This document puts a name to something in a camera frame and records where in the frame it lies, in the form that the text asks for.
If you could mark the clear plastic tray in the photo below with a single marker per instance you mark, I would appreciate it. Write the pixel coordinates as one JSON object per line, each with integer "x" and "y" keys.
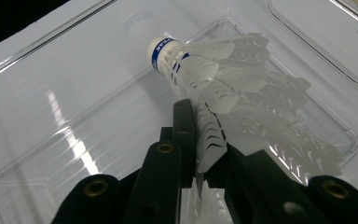
{"x": 74, "y": 109}

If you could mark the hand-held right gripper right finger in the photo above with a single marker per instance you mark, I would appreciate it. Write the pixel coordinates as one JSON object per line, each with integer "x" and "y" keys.
{"x": 225, "y": 168}

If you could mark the white shuttlecock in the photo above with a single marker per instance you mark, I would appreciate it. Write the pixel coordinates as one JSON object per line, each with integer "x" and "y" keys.
{"x": 205, "y": 68}

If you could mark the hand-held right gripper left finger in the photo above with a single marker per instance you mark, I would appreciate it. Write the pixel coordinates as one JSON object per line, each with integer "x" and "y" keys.
{"x": 186, "y": 130}

